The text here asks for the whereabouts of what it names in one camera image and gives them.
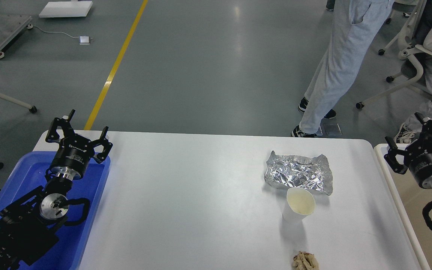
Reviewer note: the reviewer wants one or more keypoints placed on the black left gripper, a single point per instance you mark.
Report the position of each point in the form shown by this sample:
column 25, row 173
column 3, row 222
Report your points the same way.
column 74, row 152

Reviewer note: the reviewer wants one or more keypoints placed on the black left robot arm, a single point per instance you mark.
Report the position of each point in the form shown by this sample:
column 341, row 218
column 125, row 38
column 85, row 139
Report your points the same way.
column 29, row 225

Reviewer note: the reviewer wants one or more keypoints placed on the white power adapter with cable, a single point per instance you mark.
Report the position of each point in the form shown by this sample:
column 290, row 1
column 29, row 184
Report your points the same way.
column 82, row 40

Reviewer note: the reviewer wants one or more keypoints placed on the right metal floor plate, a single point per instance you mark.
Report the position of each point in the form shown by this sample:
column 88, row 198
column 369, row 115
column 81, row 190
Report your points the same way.
column 332, row 129

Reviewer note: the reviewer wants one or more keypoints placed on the beige plastic bin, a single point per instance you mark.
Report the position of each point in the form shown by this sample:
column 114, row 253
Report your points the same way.
column 410, row 200

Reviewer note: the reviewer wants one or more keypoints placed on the crumpled aluminium foil tray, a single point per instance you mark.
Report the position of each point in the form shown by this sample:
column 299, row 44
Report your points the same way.
column 292, row 171

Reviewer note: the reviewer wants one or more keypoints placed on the white office chair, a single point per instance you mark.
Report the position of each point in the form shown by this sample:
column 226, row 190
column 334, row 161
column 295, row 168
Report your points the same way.
column 413, row 53

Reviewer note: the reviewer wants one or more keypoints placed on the blue plastic tray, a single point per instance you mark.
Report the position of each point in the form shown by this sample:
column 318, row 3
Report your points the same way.
column 27, row 175

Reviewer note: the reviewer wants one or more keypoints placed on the standing person grey trousers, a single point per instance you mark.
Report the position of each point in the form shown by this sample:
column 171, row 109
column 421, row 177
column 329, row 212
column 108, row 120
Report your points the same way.
column 355, row 24

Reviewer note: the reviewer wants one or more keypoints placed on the white paper cup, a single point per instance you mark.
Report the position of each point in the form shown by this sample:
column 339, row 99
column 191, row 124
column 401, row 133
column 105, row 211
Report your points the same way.
column 300, row 203

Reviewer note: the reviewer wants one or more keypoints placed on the white foam board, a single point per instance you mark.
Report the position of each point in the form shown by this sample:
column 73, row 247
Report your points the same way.
column 66, row 9

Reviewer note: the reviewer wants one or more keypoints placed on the metal floor plate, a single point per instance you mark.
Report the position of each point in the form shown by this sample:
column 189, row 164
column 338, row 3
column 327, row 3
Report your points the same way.
column 319, row 132
column 332, row 129

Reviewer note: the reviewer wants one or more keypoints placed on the left metal floor plate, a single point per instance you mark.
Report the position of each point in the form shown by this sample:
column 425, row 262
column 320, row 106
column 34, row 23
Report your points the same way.
column 319, row 132

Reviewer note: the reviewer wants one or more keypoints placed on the grey wheeled platform cart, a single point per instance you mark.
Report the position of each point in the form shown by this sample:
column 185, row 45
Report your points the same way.
column 10, row 26

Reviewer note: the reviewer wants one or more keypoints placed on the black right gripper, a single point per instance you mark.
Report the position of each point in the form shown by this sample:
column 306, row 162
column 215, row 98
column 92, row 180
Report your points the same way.
column 417, row 156

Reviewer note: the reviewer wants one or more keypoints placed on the crumpled brown paper ball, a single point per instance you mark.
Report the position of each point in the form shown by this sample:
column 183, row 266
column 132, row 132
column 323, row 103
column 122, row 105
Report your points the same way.
column 305, row 261

